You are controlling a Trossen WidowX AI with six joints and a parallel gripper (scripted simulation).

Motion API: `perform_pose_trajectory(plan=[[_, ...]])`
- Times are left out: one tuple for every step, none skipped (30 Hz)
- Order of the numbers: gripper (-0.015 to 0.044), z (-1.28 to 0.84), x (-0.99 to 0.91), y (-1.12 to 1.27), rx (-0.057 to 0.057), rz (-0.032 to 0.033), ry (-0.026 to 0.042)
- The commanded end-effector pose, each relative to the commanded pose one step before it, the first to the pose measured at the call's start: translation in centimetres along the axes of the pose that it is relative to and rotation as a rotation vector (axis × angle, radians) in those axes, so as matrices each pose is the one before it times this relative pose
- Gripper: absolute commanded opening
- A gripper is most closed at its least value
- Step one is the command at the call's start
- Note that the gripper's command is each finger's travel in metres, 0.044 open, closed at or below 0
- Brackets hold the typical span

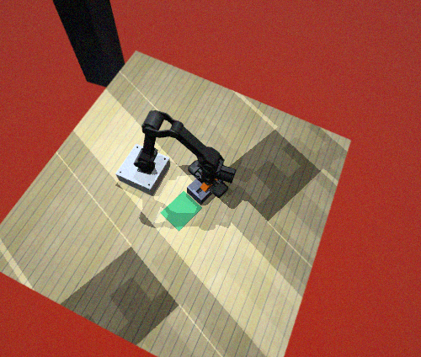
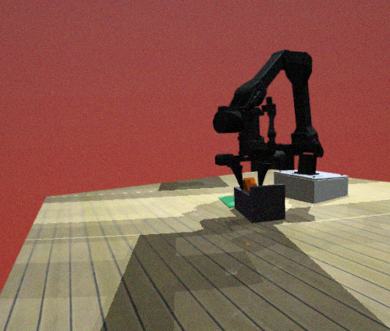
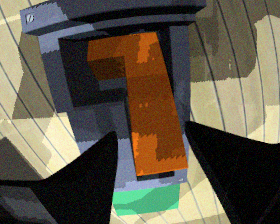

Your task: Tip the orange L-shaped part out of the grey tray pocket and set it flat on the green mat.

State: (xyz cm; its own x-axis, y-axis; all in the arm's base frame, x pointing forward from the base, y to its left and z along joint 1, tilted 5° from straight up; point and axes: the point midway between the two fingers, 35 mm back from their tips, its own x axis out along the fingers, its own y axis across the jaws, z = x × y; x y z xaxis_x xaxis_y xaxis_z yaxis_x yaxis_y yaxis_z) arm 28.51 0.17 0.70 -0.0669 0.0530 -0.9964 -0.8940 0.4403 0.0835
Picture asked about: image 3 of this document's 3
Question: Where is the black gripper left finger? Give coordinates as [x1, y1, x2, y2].
[0, 131, 119, 224]

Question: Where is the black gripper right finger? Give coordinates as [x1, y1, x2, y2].
[185, 121, 280, 224]

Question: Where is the orange l-shaped part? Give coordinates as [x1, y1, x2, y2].
[87, 32, 188, 176]

